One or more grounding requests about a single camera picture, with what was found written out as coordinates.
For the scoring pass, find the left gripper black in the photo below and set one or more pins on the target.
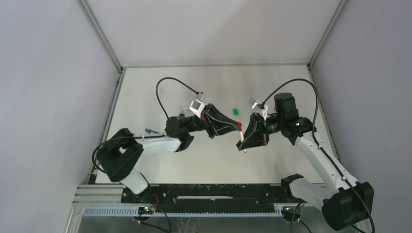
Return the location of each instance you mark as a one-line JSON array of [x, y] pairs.
[[208, 121]]

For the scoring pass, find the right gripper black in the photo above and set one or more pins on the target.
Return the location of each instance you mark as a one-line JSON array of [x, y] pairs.
[[262, 129]]

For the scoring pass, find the white pen red end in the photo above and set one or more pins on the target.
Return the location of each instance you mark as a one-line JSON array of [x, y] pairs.
[[242, 139]]

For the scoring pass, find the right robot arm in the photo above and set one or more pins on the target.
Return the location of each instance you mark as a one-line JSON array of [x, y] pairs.
[[343, 201]]

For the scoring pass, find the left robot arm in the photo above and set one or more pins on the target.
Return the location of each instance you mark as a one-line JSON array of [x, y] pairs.
[[118, 156]]

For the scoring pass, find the blue black pen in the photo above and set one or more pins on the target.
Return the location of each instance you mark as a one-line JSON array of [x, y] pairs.
[[149, 131]]

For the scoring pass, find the small circuit board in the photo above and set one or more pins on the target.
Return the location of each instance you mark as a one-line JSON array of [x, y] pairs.
[[146, 210]]

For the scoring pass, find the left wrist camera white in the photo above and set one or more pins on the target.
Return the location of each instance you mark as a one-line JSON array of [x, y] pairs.
[[197, 105]]

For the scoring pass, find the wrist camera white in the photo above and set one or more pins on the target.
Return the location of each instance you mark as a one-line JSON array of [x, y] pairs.
[[197, 105], [259, 107]]

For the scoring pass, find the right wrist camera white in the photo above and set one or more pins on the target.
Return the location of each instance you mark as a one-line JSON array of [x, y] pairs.
[[259, 107]]

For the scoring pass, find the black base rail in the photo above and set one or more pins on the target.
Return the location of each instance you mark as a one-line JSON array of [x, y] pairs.
[[261, 198]]

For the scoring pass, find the aluminium frame rails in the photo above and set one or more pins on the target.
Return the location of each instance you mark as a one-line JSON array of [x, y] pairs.
[[97, 208]]

